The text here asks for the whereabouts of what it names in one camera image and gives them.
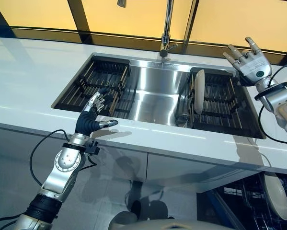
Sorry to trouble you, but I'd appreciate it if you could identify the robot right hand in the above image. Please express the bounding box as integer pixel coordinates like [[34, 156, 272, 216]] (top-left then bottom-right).
[[222, 36, 273, 87]]

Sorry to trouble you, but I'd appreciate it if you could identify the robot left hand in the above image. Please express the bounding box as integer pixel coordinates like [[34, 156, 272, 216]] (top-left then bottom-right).
[[74, 87, 119, 139]]

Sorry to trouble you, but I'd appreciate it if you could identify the white round plate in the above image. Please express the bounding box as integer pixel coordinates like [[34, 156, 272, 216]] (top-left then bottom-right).
[[193, 69, 207, 115], [263, 172, 287, 220]]

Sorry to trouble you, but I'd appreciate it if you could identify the dishwasher with rack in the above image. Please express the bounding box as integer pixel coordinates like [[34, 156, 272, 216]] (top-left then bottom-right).
[[205, 188, 246, 230]]

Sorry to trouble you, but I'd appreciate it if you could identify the black dish rack with rods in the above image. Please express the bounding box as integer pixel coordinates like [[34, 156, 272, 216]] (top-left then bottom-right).
[[59, 59, 131, 118], [188, 68, 250, 132]]

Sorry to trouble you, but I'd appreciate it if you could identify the white cabinet front panel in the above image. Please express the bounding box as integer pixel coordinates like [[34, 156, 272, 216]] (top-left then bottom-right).
[[0, 124, 149, 184], [146, 151, 232, 194]]

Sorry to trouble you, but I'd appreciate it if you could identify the stainless steel sink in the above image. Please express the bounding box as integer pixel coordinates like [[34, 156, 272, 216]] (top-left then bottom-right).
[[51, 52, 267, 140]]

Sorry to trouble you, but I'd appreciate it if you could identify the chrome kitchen faucet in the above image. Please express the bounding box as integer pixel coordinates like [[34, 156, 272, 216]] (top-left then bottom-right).
[[116, 0, 179, 59]]

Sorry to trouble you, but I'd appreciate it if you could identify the robot left leg black foot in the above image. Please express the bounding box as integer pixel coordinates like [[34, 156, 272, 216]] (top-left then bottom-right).
[[109, 200, 143, 230]]

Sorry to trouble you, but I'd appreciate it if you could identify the robot leg black foot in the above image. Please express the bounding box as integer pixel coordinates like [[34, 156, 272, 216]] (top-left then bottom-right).
[[147, 200, 169, 220], [109, 200, 143, 230]]

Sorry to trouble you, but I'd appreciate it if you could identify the robot right leg black foot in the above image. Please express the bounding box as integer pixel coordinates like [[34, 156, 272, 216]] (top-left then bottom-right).
[[147, 200, 169, 220]]

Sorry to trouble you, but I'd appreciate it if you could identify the robot grey torso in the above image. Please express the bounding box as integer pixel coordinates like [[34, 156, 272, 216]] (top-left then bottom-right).
[[137, 218, 231, 230]]

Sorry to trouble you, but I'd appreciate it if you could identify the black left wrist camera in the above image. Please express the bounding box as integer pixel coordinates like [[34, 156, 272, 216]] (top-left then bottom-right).
[[85, 140, 101, 156]]

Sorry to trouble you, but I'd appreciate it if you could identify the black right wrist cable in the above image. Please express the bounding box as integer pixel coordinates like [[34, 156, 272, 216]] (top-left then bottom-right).
[[257, 61, 287, 145]]

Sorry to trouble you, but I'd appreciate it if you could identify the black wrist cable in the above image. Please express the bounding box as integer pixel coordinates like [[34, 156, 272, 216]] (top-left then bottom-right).
[[257, 61, 287, 145], [29, 129, 97, 188]]

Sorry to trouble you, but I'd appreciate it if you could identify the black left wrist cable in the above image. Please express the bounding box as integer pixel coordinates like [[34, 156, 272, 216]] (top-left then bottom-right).
[[29, 129, 97, 188]]

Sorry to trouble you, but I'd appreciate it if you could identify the black wire dishwasher basket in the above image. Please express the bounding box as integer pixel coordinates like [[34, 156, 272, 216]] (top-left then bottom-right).
[[223, 177, 287, 230]]

